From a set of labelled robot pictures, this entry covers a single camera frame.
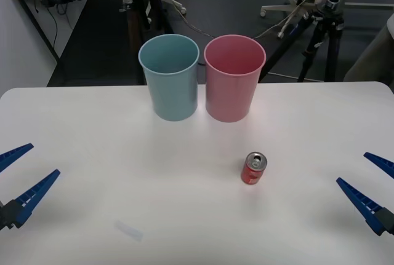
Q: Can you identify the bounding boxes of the black tripod with silver knobs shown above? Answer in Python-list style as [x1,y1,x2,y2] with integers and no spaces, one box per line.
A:
[119,0,174,36]

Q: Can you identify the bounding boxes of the black tripod with blue straps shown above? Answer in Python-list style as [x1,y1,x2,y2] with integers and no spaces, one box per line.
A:
[260,0,350,83]

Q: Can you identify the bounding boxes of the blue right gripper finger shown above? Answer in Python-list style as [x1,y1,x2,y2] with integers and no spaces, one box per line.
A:
[363,151,394,179]
[336,177,394,237]

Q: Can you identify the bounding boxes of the pink plastic bin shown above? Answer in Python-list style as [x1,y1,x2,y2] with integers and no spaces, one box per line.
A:
[203,34,267,124]

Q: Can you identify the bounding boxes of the person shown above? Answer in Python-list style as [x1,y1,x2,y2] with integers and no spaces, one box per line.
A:
[342,9,394,83]

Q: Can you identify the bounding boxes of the pale desk with wooden edge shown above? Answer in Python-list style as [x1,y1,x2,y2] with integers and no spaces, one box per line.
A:
[9,0,94,60]

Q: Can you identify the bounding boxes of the pale blue plastic bin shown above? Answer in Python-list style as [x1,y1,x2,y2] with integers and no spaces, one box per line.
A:
[138,33,200,122]

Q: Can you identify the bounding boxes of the red drink can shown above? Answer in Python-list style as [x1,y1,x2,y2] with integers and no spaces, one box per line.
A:
[240,151,268,186]

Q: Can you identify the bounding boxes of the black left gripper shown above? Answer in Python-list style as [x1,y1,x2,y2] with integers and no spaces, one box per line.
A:
[0,143,62,232]

